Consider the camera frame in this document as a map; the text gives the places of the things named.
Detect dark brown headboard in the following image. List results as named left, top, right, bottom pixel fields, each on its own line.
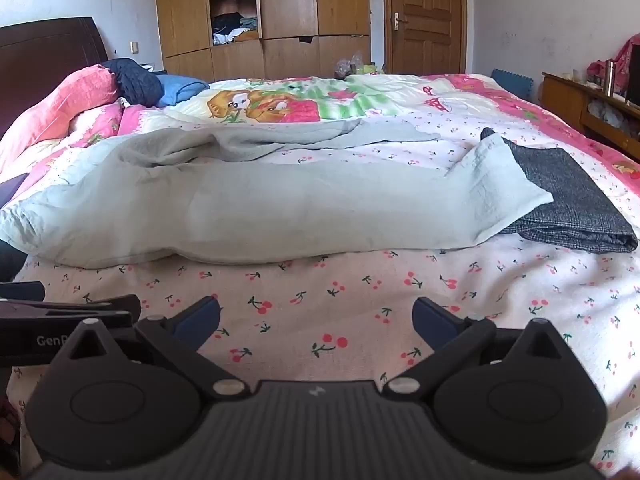
left=0, top=16, right=111, bottom=136

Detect wooden wardrobe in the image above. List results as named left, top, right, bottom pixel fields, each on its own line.
left=154, top=0, right=372, bottom=82

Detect blue foam mat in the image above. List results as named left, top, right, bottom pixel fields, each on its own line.
left=491, top=68, right=535, bottom=101

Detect cherry print bed quilt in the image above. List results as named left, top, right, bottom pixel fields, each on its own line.
left=0, top=74, right=640, bottom=480

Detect wooden side cabinet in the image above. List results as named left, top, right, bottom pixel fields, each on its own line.
left=541, top=71, right=640, bottom=161

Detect clear plastic bags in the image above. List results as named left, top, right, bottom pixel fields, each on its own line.
left=334, top=51, right=386, bottom=79

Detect wooden door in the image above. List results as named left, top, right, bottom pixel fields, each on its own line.
left=382, top=0, right=468, bottom=76

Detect light grey-green pants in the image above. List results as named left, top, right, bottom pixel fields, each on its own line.
left=0, top=119, right=555, bottom=270

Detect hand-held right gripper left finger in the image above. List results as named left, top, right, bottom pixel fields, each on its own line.
left=65, top=296, right=251, bottom=401

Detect folded dark grey pants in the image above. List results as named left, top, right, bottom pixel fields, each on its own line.
left=480, top=127, right=640, bottom=254

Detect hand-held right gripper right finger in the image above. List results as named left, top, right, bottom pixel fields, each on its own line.
left=385, top=297, right=571, bottom=397

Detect pink pillow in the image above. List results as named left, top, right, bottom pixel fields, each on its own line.
left=0, top=65, right=121, bottom=171

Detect pink cloth heap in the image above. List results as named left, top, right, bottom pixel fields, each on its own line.
left=586, top=33, right=640, bottom=95

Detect clothes pile in wardrobe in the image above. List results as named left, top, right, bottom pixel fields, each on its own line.
left=210, top=9, right=259, bottom=46

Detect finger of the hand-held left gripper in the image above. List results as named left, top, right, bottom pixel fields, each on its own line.
left=0, top=295, right=143, bottom=317

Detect navy blue garment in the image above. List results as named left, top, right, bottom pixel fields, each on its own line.
left=101, top=58, right=165, bottom=107

